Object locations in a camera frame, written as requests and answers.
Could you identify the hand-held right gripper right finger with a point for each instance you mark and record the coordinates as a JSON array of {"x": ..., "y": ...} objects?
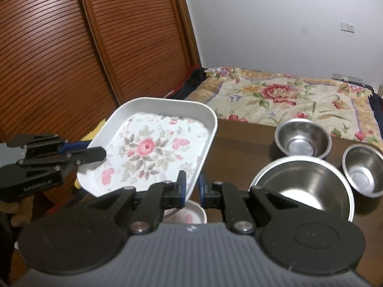
[{"x": 202, "y": 191}]

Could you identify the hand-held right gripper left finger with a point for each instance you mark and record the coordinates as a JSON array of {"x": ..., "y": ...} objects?
[{"x": 181, "y": 185}]

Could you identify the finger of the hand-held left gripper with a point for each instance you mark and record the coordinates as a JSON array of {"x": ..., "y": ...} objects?
[
  {"x": 89, "y": 155},
  {"x": 71, "y": 147}
]

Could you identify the white floral square plate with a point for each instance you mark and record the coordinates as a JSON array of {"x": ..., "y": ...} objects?
[
  {"x": 191, "y": 215},
  {"x": 149, "y": 146}
]

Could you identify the large steel bowl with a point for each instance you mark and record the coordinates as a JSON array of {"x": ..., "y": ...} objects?
[{"x": 305, "y": 185}]

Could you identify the shallow small steel bowl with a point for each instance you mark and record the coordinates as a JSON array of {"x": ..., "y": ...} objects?
[{"x": 302, "y": 139}]

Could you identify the deep small steel bowl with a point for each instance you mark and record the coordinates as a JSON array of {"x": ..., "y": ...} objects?
[{"x": 363, "y": 170}]

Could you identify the brown louvered wardrobe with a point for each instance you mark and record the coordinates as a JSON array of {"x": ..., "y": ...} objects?
[{"x": 59, "y": 50}]

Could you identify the floral blanket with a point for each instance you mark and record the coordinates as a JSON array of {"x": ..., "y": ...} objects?
[{"x": 284, "y": 95}]

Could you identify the white wall sockets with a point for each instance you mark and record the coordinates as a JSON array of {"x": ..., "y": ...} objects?
[{"x": 344, "y": 76}]

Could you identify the white wall switch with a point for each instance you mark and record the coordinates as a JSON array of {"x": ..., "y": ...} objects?
[{"x": 347, "y": 27}]

